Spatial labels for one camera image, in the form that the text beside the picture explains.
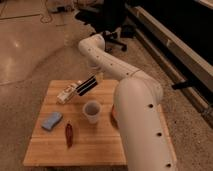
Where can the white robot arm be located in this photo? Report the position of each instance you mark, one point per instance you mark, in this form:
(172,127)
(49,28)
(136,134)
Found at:
(146,143)

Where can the white plastic bottle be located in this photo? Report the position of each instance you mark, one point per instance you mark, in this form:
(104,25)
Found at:
(68,93)

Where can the orange bowl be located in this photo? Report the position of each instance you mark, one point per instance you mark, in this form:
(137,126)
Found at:
(113,113)

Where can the black office chair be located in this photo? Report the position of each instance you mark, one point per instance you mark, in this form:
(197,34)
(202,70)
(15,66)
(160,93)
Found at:
(105,18)

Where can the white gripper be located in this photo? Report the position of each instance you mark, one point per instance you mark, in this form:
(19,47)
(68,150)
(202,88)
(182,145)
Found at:
(97,74)

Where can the red chili pepper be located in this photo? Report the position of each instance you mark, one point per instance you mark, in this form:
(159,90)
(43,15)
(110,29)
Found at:
(69,134)

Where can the blue sponge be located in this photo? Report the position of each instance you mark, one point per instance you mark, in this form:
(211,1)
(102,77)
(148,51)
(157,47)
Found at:
(49,123)

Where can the long grey wall rail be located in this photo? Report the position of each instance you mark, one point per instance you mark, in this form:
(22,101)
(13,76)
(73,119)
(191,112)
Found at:
(191,74)

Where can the wooden table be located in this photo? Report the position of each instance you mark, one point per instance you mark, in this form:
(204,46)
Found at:
(93,145)

